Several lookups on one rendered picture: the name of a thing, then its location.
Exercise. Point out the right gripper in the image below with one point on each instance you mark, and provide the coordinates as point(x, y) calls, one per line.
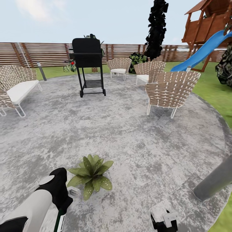
point(160, 226)

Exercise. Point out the insectifuge atomizer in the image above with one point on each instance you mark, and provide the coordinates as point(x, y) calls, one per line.
point(59, 221)

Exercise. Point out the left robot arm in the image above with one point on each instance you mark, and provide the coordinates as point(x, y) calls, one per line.
point(29, 216)

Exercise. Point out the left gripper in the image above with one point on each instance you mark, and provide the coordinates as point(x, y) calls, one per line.
point(63, 201)

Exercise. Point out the charcoal grill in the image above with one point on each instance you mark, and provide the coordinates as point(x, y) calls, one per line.
point(87, 52)

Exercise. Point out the pot plant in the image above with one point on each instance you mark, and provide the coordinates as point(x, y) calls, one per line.
point(90, 174)

